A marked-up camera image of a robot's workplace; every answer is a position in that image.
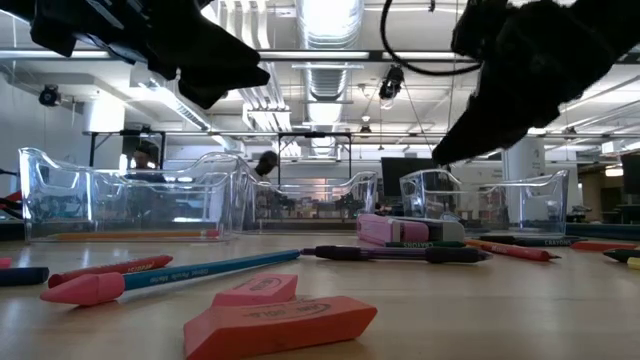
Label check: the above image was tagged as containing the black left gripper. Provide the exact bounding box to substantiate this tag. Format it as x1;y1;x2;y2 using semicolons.
69;0;272;110

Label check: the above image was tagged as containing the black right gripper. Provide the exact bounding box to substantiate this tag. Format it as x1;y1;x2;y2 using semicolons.
432;0;640;166

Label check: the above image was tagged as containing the red crayon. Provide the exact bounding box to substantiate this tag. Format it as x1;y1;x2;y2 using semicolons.
48;254;175;290
463;238;562;263

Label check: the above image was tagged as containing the green crayon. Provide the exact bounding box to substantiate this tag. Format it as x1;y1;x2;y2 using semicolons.
383;240;467;250

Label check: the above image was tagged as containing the purple and black pen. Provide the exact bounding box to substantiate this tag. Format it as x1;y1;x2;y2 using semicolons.
301;244;494;265

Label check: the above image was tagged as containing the orange pencil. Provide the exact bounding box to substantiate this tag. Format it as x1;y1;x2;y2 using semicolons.
45;228;222;241

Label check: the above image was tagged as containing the blue pencil pink eraser cap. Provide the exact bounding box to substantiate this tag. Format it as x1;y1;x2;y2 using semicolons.
39;248;302;307

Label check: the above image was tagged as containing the pink rubber eraser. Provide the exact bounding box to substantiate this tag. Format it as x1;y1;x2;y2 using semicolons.
182;295;379;360
211;272;300;308

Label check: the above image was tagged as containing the dark blue pen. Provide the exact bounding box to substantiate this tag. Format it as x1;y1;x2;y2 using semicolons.
0;266;51;288

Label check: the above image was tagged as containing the white column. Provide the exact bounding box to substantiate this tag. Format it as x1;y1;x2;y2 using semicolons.
501;137;547;226

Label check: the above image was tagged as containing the clear plastic bin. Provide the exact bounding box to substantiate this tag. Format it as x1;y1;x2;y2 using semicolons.
18;147;251;245
248;169;380;235
398;168;571;237
89;167;251;235

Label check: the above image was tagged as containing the black monitor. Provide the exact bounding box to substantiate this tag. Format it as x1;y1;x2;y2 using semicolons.
380;157;441;199

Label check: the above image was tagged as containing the person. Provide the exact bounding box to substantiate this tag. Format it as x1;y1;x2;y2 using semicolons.
252;149;280;184
122;141;169;184

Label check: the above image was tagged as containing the black overhead camera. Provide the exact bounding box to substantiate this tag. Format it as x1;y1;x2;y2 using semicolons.
377;63;406;101

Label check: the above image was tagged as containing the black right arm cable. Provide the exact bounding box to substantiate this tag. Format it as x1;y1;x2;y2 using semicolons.
380;0;484;77

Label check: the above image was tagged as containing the black background frame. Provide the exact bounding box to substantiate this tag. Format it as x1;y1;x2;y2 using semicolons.
88;128;167;171

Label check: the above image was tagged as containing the silver ventilation duct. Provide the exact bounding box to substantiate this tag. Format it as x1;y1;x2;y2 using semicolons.
294;0;366;157

